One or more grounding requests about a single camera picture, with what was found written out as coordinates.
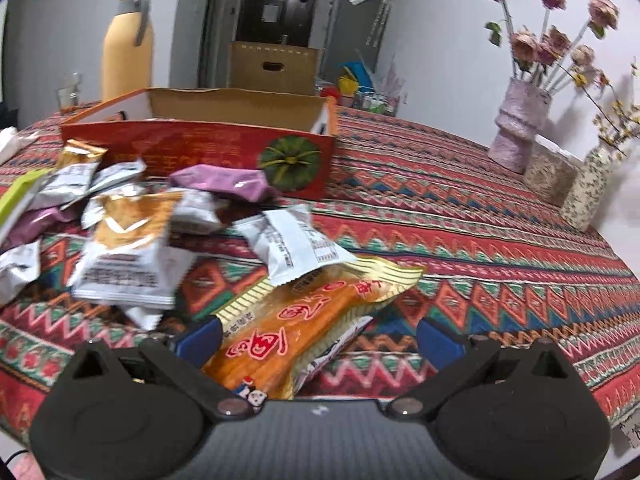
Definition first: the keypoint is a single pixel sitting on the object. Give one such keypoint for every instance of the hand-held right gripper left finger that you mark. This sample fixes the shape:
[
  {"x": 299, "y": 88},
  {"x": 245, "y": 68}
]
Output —
[{"x": 200, "y": 340}]

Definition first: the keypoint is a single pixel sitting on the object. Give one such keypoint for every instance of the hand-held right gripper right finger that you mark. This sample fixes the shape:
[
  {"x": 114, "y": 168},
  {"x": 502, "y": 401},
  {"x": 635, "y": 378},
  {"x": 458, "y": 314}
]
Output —
[{"x": 434, "y": 341}]

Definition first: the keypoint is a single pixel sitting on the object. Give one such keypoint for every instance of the large orange snack packet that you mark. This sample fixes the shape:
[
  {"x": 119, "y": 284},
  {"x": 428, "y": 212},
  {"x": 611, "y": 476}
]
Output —
[{"x": 300, "y": 330}]

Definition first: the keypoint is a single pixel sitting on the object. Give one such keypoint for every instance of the red cardboard box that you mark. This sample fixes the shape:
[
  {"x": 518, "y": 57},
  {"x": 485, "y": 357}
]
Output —
[{"x": 200, "y": 145}]

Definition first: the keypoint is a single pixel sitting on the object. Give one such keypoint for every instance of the orange cracker packet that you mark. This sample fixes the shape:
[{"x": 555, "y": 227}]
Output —
[
  {"x": 130, "y": 255},
  {"x": 75, "y": 172}
]

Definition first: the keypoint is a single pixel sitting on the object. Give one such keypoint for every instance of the floral tissue box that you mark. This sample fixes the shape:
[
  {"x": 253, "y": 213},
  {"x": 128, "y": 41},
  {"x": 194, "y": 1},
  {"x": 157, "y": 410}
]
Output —
[{"x": 550, "y": 172}]

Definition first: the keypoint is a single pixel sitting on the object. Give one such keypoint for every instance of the small floral vase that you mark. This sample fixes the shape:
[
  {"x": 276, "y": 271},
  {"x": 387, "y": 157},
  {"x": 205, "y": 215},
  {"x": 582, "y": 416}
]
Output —
[{"x": 587, "y": 190}]

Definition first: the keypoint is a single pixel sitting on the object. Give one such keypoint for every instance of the green snack packet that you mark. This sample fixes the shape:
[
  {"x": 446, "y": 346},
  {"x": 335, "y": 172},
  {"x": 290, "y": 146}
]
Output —
[{"x": 15, "y": 200}]

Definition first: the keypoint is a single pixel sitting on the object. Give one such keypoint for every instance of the purple textured vase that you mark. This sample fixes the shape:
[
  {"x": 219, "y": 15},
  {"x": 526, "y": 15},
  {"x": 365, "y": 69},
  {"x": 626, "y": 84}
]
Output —
[{"x": 520, "y": 120}]

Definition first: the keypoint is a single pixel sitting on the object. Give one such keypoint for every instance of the dried lavender bunch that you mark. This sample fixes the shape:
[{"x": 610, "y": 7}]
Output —
[{"x": 392, "y": 80}]

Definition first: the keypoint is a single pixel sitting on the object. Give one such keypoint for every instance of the small red carton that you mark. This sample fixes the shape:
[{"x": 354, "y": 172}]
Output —
[{"x": 327, "y": 92}]

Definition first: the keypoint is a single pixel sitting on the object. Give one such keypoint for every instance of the crumpled white tissue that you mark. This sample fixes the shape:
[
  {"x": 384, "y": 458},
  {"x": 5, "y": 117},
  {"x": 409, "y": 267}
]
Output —
[{"x": 12, "y": 140}]

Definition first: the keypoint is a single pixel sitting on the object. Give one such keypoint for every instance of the blue bag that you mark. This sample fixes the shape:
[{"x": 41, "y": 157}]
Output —
[{"x": 360, "y": 72}]

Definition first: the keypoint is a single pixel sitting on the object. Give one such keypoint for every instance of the glass cup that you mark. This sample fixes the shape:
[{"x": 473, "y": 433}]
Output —
[{"x": 67, "y": 92}]

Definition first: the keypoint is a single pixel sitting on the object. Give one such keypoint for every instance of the brown cardboard carton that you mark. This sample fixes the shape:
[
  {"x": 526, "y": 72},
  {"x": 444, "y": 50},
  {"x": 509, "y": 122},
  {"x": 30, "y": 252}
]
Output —
[{"x": 275, "y": 67}]

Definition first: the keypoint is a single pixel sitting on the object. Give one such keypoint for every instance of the yellow flower branch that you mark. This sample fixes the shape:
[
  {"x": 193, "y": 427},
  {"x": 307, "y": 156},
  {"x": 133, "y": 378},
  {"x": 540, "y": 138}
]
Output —
[{"x": 620, "y": 117}]

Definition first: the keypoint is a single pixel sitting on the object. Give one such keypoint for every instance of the yellow thermos jug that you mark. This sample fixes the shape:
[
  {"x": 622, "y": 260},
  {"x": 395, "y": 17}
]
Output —
[{"x": 127, "y": 45}]

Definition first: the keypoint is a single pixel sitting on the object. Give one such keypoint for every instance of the dried rose bouquet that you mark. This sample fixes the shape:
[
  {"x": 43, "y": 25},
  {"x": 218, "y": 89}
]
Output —
[{"x": 545, "y": 42}]

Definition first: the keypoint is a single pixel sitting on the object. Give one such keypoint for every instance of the grey refrigerator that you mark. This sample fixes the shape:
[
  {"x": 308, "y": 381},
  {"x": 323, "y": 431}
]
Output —
[{"x": 357, "y": 25}]

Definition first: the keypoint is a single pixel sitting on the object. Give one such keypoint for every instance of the dark door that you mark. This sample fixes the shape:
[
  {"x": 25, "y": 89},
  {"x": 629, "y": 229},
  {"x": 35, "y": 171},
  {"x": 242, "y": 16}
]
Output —
[{"x": 277, "y": 10}]

